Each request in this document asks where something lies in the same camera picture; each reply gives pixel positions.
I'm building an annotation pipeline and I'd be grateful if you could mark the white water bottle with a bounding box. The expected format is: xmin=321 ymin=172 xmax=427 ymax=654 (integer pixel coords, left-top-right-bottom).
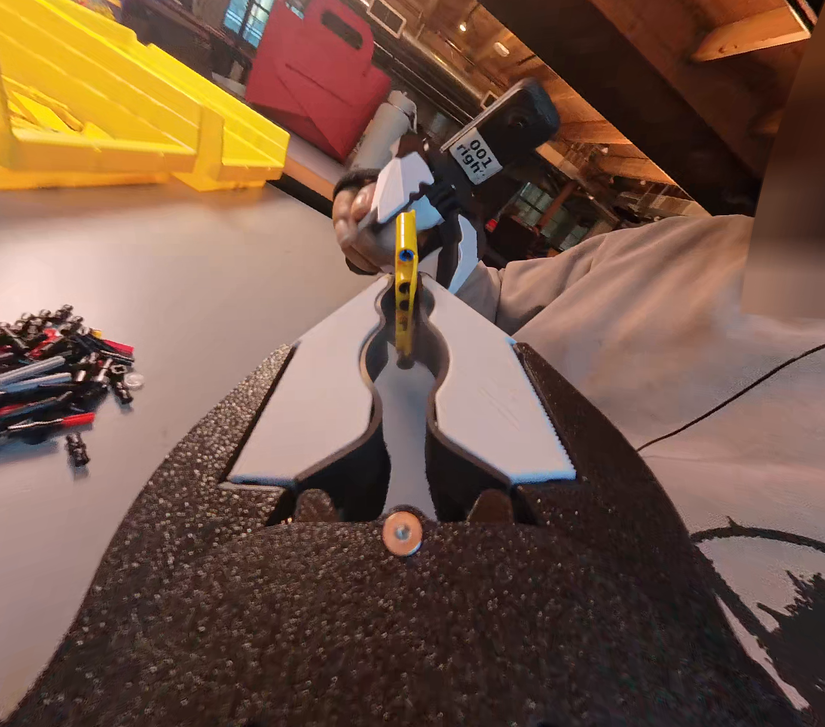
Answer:
xmin=351 ymin=90 xmax=419 ymax=174

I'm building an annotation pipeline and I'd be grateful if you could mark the pile of small building pins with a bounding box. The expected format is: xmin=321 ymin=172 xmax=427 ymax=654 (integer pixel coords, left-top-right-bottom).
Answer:
xmin=0 ymin=305 xmax=144 ymax=469

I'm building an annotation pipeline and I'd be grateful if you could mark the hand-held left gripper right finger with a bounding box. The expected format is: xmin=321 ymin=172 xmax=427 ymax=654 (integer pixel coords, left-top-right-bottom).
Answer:
xmin=416 ymin=272 xmax=578 ymax=483

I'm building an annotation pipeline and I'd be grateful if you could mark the person's right forearm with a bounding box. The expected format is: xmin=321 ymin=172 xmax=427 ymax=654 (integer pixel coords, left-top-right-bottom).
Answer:
xmin=451 ymin=214 xmax=756 ymax=357

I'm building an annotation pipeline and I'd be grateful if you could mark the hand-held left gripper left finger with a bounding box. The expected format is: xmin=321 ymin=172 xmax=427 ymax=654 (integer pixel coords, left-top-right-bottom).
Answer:
xmin=227 ymin=276 xmax=395 ymax=486

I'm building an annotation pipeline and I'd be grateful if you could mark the person's beige sweatshirt torso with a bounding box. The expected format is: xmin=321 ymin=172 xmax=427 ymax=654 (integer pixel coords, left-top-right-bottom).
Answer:
xmin=509 ymin=315 xmax=825 ymax=727

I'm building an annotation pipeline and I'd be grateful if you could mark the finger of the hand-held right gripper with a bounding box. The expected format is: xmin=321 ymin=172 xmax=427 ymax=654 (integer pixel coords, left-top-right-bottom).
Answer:
xmin=414 ymin=191 xmax=447 ymax=233
xmin=370 ymin=152 xmax=435 ymax=226

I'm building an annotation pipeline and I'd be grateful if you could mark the window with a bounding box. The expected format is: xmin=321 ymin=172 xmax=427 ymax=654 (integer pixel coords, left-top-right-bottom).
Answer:
xmin=222 ymin=0 xmax=278 ymax=48

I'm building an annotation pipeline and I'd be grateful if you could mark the grey desk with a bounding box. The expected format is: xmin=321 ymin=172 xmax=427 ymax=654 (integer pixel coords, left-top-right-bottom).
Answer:
xmin=0 ymin=182 xmax=388 ymax=702

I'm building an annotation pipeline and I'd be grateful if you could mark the thin black cable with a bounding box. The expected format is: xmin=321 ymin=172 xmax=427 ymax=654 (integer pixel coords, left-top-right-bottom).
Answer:
xmin=637 ymin=343 xmax=825 ymax=452

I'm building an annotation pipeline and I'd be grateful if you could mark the red cardboard box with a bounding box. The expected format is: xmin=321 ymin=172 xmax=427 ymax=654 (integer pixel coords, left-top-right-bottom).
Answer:
xmin=245 ymin=0 xmax=392 ymax=162

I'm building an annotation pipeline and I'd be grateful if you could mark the person's right hand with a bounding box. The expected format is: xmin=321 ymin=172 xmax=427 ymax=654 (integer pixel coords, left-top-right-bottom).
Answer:
xmin=332 ymin=178 xmax=397 ymax=275

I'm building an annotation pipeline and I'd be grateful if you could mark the long yellow holed beam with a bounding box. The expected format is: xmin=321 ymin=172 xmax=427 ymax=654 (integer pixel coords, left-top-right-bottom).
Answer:
xmin=393 ymin=210 xmax=420 ymax=357

